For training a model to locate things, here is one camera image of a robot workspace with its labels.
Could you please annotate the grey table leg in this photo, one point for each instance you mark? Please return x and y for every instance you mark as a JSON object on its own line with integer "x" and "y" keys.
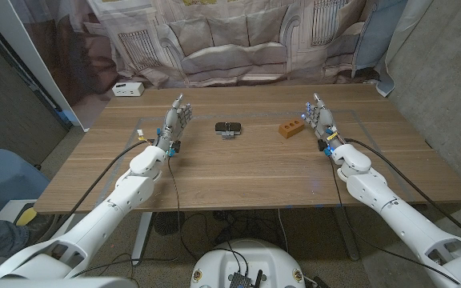
{"x": 346, "y": 236}

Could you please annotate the black module on torso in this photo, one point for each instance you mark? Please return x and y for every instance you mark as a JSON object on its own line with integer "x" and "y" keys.
{"x": 240, "y": 280}

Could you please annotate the white robot torso base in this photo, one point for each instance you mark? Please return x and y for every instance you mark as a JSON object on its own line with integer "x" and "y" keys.
{"x": 254, "y": 260}

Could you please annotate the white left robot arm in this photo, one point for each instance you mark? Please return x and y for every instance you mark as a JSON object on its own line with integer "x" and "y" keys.
{"x": 106, "y": 212}

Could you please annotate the dark shoe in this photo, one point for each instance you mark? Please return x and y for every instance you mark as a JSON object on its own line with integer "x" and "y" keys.
{"x": 40, "y": 226}

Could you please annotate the black round floor fan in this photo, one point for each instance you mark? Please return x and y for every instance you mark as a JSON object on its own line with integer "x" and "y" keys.
{"x": 168, "y": 223}

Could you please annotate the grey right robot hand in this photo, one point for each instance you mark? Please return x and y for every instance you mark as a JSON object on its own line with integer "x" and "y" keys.
{"x": 323, "y": 120}

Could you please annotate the grey fabric cloth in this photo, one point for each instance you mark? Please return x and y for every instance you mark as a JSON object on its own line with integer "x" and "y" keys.
{"x": 230, "y": 40}

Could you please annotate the orange brick block with holes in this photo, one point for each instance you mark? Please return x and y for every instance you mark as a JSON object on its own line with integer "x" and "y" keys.
{"x": 290, "y": 129}

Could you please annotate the white floor platform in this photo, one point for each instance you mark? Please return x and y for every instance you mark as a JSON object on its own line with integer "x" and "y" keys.
{"x": 10, "y": 208}

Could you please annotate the white partition panel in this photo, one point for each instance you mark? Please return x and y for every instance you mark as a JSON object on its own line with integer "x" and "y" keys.
{"x": 26, "y": 52}

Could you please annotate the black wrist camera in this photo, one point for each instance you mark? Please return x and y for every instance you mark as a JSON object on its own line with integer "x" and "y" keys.
{"x": 177, "y": 146}
{"x": 321, "y": 145}

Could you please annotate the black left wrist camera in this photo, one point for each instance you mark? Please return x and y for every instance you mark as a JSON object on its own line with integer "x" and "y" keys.
{"x": 177, "y": 146}

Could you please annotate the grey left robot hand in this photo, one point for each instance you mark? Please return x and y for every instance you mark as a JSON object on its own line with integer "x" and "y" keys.
{"x": 172, "y": 124}

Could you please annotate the white table leg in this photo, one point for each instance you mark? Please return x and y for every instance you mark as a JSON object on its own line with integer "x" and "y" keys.
{"x": 141, "y": 240}

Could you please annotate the blue chair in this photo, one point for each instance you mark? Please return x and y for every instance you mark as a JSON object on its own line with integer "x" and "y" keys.
{"x": 2, "y": 176}

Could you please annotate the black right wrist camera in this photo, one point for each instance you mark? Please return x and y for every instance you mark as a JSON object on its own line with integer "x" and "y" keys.
{"x": 321, "y": 145}

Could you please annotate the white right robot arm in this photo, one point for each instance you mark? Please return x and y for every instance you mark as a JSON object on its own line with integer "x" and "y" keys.
{"x": 398, "y": 220}

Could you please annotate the white power box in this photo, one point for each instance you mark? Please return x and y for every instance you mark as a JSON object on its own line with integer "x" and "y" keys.
{"x": 128, "y": 89}

